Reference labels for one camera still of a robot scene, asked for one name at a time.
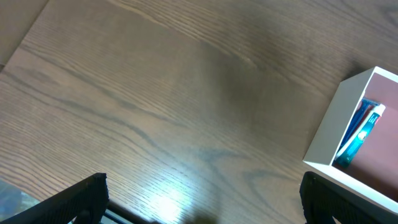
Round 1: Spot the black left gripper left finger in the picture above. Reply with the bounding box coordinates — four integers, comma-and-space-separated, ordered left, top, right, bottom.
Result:
2, 173, 109, 224

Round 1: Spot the white box with red interior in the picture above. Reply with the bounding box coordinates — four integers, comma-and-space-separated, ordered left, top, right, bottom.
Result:
303, 67, 397, 214

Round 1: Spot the teal toothpaste tube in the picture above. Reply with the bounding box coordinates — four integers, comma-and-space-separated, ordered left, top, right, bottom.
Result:
335, 104, 386, 167

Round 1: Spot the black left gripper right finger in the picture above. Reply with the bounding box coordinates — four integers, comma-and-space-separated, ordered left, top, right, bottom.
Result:
299, 171, 382, 224

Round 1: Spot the blue disposable razor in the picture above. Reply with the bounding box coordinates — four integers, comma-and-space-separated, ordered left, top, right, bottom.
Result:
339, 98, 380, 149

